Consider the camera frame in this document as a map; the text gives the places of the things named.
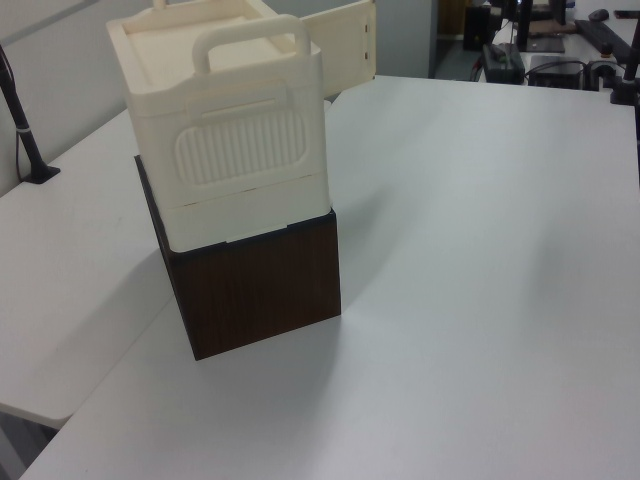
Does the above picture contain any cream cabinet door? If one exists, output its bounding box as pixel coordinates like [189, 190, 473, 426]
[299, 0, 380, 100]

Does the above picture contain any black device with green light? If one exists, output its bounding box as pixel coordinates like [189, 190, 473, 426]
[479, 41, 527, 85]

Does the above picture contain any black computer tower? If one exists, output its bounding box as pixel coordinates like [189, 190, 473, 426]
[461, 4, 498, 53]

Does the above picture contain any black electronics box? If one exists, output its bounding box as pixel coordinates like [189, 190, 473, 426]
[526, 53, 587, 90]

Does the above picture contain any black monitor stand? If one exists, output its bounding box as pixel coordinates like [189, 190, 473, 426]
[513, 0, 568, 54]

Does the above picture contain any black keyboard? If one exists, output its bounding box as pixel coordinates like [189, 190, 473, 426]
[574, 19, 640, 65]

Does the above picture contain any cream plastic tray with handles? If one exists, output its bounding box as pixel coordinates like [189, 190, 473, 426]
[106, 0, 335, 253]

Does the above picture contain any black clamped camera pole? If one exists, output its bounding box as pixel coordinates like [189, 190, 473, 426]
[0, 42, 62, 187]
[606, 29, 640, 107]

